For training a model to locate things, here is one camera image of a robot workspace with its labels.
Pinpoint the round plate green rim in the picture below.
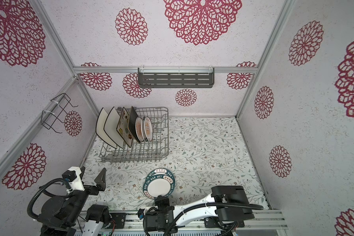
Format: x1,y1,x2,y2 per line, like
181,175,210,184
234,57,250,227
143,174,176,199

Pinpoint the round plate orange sunburst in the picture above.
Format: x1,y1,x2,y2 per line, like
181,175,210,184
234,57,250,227
141,117,153,142

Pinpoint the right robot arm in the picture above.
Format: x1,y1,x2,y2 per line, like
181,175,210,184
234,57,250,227
137,185,264,236

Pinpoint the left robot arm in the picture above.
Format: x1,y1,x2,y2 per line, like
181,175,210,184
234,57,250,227
27,167,107,236

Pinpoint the white square plate black rim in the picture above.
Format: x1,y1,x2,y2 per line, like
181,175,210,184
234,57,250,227
95,108,118,149

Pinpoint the floral patterned square plate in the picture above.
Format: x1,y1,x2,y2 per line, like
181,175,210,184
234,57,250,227
117,107,133,148

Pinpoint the round plate orange pattern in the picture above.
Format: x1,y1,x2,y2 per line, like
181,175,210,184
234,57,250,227
135,117,144,142

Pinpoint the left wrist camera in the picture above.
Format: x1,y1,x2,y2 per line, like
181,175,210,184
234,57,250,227
62,167,85,193

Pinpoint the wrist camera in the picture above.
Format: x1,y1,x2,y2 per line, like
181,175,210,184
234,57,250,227
137,208,147,220
62,167,85,193

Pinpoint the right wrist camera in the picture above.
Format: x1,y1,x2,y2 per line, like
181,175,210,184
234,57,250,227
137,208,147,220

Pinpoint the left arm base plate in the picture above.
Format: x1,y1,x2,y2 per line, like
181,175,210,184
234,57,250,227
107,212,127,230

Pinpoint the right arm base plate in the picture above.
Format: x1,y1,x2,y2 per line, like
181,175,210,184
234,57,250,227
204,217,245,230

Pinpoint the black wire wall holder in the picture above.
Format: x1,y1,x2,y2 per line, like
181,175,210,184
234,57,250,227
40,92,78,134

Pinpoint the grey wire dish rack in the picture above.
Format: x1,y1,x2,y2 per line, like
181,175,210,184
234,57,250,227
99,107,169,163

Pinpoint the grey slotted wall shelf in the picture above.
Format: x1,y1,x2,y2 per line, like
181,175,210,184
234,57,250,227
137,67,215,89

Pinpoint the aluminium mounting rail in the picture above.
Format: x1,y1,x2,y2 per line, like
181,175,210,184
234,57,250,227
73,210,288,232

